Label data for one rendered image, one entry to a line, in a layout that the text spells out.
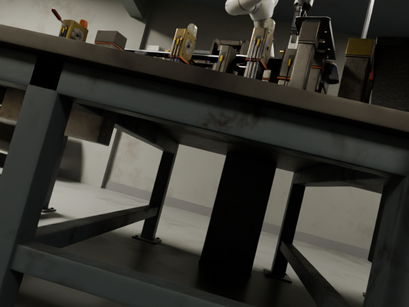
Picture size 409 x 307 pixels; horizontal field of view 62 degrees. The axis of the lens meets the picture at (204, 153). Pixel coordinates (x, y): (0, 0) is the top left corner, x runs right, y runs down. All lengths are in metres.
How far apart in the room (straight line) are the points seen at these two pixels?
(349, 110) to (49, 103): 0.65
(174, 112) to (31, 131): 0.33
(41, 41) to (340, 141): 0.68
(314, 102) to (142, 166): 4.17
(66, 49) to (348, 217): 4.34
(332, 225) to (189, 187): 1.91
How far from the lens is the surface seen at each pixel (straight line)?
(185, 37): 1.47
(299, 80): 1.03
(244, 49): 1.77
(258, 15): 2.16
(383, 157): 0.79
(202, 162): 4.63
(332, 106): 0.73
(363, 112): 0.75
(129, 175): 4.83
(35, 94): 0.89
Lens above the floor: 0.48
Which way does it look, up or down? 4 degrees up
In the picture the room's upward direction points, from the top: 14 degrees clockwise
